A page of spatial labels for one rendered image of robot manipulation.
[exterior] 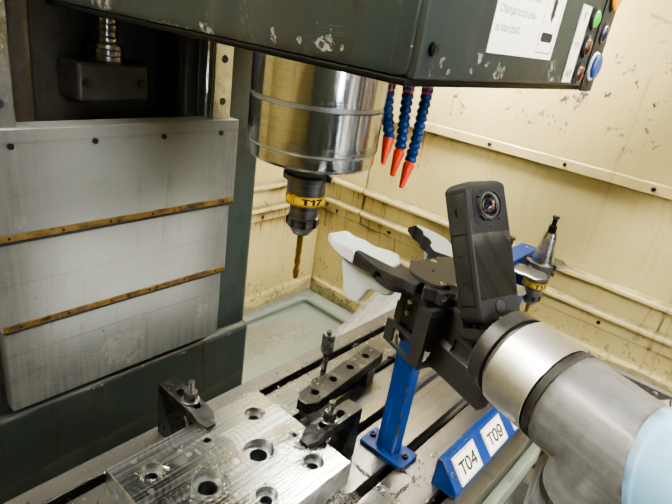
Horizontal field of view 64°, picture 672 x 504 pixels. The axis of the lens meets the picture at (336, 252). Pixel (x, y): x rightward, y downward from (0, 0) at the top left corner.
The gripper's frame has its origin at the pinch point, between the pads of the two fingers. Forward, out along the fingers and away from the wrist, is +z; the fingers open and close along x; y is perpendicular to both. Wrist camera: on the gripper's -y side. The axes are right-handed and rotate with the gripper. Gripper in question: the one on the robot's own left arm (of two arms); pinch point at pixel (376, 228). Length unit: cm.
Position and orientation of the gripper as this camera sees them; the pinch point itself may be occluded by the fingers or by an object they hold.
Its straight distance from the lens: 56.4
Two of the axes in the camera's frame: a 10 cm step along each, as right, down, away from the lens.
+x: 8.5, -0.9, 5.2
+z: -5.0, -4.4, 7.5
